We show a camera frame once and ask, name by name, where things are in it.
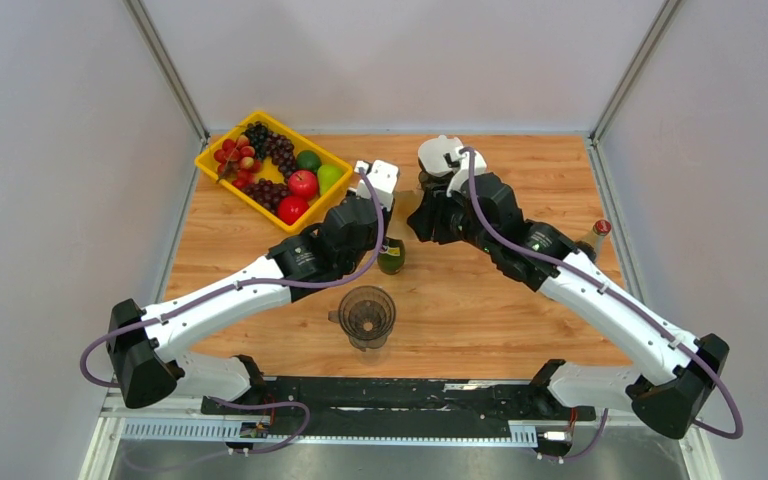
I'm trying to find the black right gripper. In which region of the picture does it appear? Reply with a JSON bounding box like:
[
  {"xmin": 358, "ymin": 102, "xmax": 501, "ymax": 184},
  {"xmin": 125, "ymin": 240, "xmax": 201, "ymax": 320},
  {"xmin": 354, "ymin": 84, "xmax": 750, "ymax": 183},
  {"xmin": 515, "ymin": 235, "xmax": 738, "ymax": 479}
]
[{"xmin": 408, "ymin": 182, "xmax": 498, "ymax": 256}]

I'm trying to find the white paper coffee filter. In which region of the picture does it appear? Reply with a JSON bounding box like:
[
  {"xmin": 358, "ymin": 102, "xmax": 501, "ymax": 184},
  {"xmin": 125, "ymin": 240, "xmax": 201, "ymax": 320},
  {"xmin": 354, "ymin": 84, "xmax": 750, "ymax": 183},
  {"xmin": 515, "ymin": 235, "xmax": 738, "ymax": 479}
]
[{"xmin": 418, "ymin": 135, "xmax": 464, "ymax": 178}]

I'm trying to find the grey clear plastic dripper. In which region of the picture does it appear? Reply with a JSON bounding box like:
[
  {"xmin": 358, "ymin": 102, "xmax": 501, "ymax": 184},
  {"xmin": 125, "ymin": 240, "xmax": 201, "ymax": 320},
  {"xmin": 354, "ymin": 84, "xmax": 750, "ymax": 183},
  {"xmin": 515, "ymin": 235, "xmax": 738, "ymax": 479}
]
[{"xmin": 328, "ymin": 286, "xmax": 396, "ymax": 351}]

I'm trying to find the dark olive coffee dripper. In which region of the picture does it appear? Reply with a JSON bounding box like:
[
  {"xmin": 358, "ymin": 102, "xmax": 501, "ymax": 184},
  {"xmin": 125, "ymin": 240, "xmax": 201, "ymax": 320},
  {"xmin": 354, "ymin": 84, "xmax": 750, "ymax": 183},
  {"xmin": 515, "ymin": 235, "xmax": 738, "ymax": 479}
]
[{"xmin": 418, "ymin": 171, "xmax": 453, "ymax": 197}]

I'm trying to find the brown paper coffee filter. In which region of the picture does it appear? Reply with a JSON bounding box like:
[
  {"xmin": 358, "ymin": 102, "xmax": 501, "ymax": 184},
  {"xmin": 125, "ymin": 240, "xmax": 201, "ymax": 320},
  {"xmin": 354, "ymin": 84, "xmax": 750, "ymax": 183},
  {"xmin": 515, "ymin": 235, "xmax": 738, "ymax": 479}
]
[{"xmin": 391, "ymin": 189, "xmax": 424, "ymax": 225}]

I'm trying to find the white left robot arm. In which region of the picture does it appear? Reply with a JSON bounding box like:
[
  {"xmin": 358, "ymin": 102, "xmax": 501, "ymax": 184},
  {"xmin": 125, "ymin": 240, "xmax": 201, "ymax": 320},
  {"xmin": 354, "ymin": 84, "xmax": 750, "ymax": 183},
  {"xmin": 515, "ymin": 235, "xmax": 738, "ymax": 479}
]
[{"xmin": 105, "ymin": 188, "xmax": 393, "ymax": 414}]

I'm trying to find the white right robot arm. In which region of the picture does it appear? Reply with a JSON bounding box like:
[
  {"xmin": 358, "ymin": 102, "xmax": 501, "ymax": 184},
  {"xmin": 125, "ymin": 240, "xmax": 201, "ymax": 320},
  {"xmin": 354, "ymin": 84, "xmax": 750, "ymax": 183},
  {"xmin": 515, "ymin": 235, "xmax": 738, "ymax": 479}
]
[{"xmin": 407, "ymin": 173, "xmax": 730, "ymax": 439}]

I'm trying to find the green Perrier glass bottle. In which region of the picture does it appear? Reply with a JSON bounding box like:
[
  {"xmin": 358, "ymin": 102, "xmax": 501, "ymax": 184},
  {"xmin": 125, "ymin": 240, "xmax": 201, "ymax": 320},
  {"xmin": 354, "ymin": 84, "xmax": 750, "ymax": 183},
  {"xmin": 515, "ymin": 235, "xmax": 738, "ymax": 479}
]
[{"xmin": 377, "ymin": 237, "xmax": 406, "ymax": 275}]

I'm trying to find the green pear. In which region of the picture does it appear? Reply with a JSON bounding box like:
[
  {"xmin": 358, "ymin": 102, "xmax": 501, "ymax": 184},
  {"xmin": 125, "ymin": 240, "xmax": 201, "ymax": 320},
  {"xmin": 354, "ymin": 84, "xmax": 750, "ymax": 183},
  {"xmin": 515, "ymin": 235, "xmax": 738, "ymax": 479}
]
[{"xmin": 316, "ymin": 164, "xmax": 343, "ymax": 196}]

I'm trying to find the red apple near corner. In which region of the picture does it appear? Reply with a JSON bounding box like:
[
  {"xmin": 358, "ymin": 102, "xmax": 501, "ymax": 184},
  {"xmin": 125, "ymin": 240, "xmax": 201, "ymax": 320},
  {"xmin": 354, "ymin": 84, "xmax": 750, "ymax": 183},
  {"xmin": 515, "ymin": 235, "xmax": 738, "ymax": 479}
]
[{"xmin": 276, "ymin": 195, "xmax": 309, "ymax": 226}]

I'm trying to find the red apple with stem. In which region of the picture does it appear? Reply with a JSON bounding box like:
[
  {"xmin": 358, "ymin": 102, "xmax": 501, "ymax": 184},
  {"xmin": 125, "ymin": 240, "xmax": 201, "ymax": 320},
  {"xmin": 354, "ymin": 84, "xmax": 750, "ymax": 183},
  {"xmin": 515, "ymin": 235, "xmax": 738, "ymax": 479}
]
[{"xmin": 287, "ymin": 169, "xmax": 319, "ymax": 201}]

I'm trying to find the green lime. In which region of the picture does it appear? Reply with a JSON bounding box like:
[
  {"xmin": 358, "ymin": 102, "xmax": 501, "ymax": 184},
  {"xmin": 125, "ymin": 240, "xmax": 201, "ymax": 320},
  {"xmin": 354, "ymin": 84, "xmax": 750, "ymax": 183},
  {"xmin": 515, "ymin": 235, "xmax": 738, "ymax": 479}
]
[{"xmin": 296, "ymin": 150, "xmax": 322, "ymax": 174}]

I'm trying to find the dark purple grape bunch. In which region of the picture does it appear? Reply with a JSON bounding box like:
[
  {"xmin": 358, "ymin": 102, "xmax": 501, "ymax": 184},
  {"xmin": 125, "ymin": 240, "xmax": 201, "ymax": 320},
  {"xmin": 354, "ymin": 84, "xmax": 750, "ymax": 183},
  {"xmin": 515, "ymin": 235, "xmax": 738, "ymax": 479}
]
[{"xmin": 243, "ymin": 178, "xmax": 290, "ymax": 214}]

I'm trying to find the clear glass beaker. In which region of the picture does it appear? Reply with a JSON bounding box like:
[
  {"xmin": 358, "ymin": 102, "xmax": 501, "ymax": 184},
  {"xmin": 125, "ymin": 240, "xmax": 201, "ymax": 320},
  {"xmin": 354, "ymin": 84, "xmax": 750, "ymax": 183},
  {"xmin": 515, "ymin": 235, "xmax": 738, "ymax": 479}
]
[{"xmin": 353, "ymin": 346, "xmax": 389, "ymax": 366}]

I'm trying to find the red lychee fruit cluster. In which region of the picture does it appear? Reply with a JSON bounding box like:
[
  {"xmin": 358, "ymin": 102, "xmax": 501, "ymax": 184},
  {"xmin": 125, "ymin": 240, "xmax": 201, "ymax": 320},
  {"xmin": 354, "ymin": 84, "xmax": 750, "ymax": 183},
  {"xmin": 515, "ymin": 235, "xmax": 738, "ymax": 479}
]
[{"xmin": 213, "ymin": 134, "xmax": 262, "ymax": 190}]

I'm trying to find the cola glass bottle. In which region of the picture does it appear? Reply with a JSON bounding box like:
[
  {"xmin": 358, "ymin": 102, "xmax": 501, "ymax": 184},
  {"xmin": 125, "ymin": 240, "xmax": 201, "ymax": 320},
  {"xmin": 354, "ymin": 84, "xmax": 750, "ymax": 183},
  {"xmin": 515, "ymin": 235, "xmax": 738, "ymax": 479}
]
[{"xmin": 575, "ymin": 219, "xmax": 612, "ymax": 263}]

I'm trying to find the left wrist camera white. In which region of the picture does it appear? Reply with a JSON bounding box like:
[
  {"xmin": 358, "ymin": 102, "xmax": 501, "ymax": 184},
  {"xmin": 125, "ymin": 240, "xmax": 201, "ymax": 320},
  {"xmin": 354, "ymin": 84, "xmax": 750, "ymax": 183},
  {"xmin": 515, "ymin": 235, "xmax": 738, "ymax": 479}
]
[{"xmin": 353, "ymin": 160, "xmax": 400, "ymax": 212}]

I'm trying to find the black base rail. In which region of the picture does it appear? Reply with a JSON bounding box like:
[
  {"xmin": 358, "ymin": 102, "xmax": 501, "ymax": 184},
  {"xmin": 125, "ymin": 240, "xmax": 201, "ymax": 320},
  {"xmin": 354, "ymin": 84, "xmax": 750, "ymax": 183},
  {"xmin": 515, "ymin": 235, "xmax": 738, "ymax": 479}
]
[{"xmin": 199, "ymin": 374, "xmax": 597, "ymax": 439}]

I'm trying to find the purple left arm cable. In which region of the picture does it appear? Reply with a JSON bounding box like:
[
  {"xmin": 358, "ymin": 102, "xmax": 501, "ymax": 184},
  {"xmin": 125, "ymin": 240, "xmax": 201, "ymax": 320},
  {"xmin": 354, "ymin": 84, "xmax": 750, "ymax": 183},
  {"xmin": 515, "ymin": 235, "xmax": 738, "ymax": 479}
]
[{"xmin": 79, "ymin": 168, "xmax": 387, "ymax": 465}]

